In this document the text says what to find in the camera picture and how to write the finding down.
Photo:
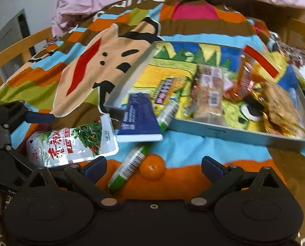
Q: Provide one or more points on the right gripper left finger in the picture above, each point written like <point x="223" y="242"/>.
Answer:
<point x="84" y="179"/>

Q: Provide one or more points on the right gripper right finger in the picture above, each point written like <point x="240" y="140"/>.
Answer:
<point x="223" y="180"/>

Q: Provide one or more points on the white green pickle pouch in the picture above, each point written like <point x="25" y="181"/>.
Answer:
<point x="72" y="145"/>

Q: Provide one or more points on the orange mandarin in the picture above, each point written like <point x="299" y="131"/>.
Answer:
<point x="152" y="167"/>

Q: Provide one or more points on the blue small box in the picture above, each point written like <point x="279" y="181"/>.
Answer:
<point x="139" y="122"/>

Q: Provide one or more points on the clear brown snack bar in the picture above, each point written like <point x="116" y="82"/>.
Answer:
<point x="209" y="93"/>

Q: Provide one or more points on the golden snack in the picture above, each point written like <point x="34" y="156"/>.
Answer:
<point x="270" y="117"/>

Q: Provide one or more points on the green sausage stick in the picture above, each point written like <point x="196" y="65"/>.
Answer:
<point x="139" y="153"/>

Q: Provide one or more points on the yellow green snack packet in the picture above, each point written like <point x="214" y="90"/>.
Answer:
<point x="167" y="89"/>

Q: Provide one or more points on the orange red chicken feet pack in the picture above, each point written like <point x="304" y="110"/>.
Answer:
<point x="256" y="66"/>

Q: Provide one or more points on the metal tray with dinosaur picture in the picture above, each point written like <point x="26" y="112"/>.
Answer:
<point x="272" y="114"/>

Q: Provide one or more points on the colourful cartoon blanket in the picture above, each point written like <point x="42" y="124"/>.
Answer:
<point x="44" y="84"/>

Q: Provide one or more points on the floral white quilt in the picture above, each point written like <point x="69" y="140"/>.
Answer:
<point x="295" y="56"/>

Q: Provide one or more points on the grey wall cabinet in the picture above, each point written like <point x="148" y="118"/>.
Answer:
<point x="15" y="30"/>

